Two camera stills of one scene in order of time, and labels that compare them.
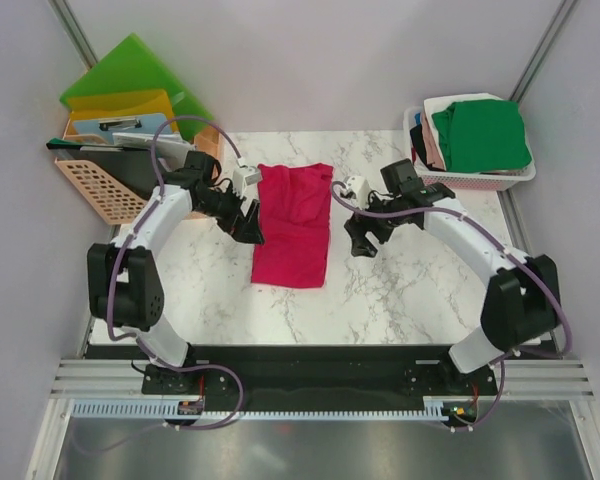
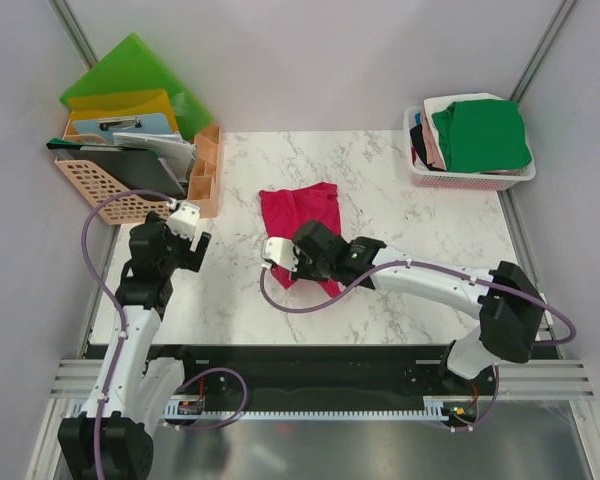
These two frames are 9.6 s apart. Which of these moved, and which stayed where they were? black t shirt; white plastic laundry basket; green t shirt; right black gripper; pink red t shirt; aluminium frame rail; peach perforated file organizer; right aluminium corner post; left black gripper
Moved: left black gripper; right black gripper; pink red t shirt
Stayed: right aluminium corner post; peach perforated file organizer; black t shirt; white plastic laundry basket; green t shirt; aluminium frame rail
